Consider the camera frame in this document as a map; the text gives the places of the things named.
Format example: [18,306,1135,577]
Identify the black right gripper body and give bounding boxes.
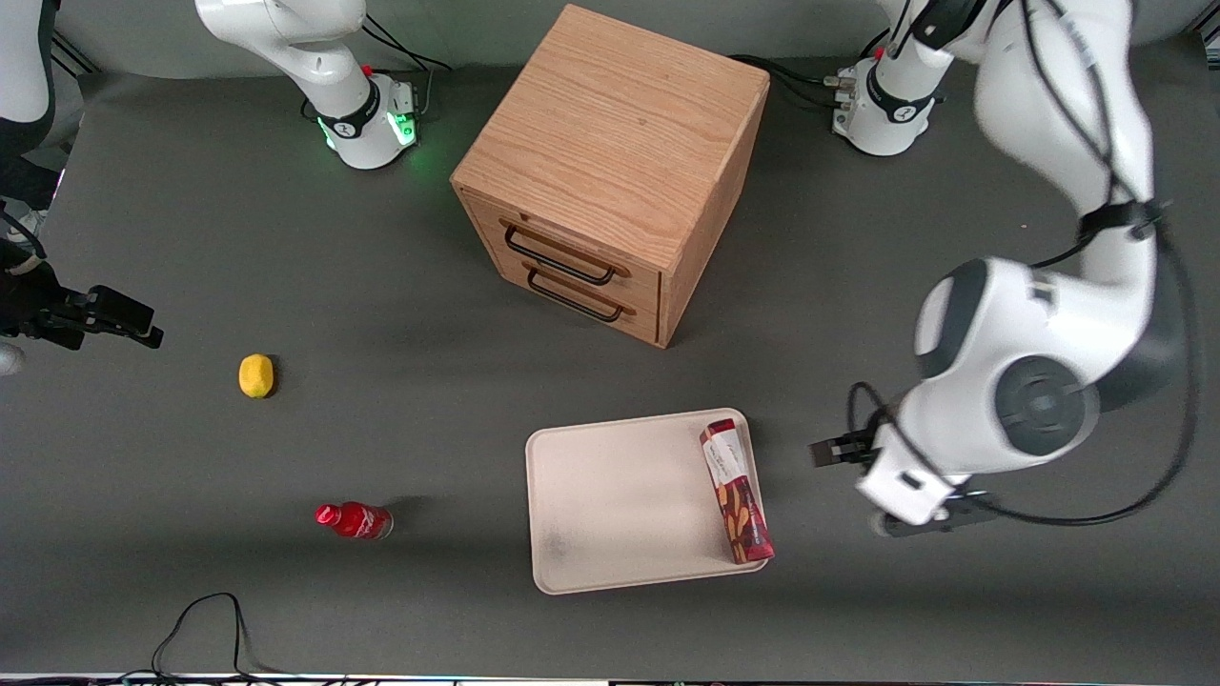
[0,259,92,334]

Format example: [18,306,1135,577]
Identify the red cookie box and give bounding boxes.
[699,417,776,565]

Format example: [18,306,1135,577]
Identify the white rectangular tray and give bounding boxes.
[525,408,771,596]

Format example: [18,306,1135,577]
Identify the yellow lemon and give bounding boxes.
[238,353,275,399]

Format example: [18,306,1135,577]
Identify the wooden drawer front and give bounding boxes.
[475,240,661,345]
[465,193,662,306]

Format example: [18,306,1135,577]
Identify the dark grey table mat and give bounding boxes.
[0,33,1220,679]

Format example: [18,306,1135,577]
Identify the red cola bottle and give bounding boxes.
[315,501,394,541]

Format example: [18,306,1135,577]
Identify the wooden two-drawer cabinet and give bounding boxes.
[450,4,771,350]

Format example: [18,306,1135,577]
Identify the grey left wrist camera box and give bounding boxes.
[869,494,998,540]

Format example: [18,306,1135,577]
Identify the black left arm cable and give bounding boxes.
[846,0,1204,528]

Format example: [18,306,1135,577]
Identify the black wire drawer handle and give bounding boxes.
[502,223,620,287]
[525,267,626,323]

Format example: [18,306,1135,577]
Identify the thin black looped cable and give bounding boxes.
[151,593,287,679]

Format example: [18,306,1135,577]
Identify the black left arm base cables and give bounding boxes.
[728,53,856,111]

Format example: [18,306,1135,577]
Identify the black arm base cables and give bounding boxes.
[360,11,455,120]
[728,53,856,111]

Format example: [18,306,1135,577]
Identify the black right arm base cables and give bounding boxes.
[360,11,455,120]

